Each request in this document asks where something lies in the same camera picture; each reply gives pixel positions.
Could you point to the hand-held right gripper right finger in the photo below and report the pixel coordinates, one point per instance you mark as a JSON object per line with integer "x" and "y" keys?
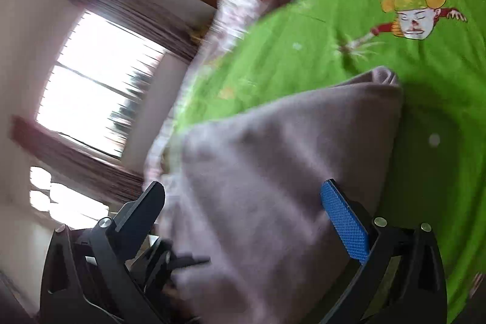
{"x": 345, "y": 225}

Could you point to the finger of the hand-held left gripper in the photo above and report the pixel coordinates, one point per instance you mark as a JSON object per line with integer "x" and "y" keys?
{"x": 186, "y": 260}

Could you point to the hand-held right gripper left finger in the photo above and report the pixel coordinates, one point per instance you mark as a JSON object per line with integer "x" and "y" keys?
{"x": 140, "y": 210}

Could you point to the lilac pants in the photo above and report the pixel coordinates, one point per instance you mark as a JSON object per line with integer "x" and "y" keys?
{"x": 265, "y": 157}

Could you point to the brown striped curtain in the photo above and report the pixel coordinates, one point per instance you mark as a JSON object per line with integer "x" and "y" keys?
{"x": 76, "y": 157}
{"x": 144, "y": 20}

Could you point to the window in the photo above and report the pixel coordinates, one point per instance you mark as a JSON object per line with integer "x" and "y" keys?
{"x": 95, "y": 81}

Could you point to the green printed blanket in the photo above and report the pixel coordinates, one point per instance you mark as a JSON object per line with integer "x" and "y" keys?
{"x": 436, "y": 100}

